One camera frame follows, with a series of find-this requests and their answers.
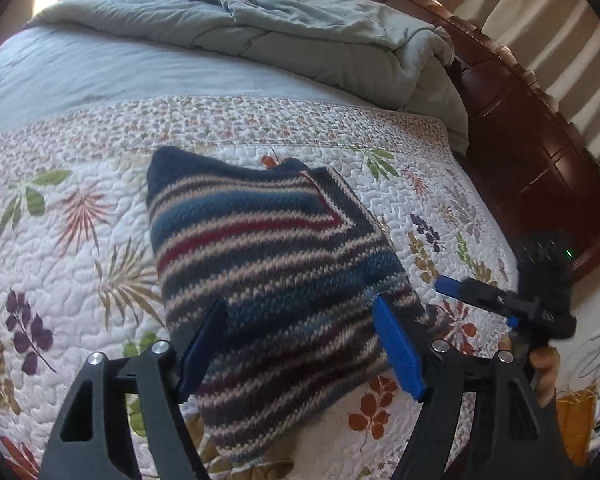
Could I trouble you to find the cables on floor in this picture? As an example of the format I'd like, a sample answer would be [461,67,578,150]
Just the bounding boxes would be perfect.
[571,326,600,380]

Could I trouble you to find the dark wooden bed footboard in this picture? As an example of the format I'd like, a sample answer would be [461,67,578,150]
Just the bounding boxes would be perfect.
[374,0,600,280]

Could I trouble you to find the grey rumpled comforter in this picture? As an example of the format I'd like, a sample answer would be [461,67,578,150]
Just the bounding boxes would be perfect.
[29,0,469,153]

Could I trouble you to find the yellow bag on floor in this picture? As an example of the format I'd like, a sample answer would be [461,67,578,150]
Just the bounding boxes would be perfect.
[556,386,598,466]

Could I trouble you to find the right human hand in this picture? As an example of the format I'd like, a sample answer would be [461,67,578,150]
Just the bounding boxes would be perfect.
[498,336,560,408]

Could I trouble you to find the light blue bed sheet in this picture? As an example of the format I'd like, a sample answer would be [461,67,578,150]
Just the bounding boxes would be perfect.
[0,24,382,139]

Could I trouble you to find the floral quilted bedspread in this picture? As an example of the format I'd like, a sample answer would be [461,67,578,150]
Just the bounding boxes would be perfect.
[0,96,517,479]

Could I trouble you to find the beige pleated curtain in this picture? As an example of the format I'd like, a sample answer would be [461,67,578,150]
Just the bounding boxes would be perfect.
[437,0,600,166]

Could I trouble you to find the striped knitted sweater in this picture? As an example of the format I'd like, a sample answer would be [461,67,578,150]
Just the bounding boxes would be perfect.
[147,148,439,464]

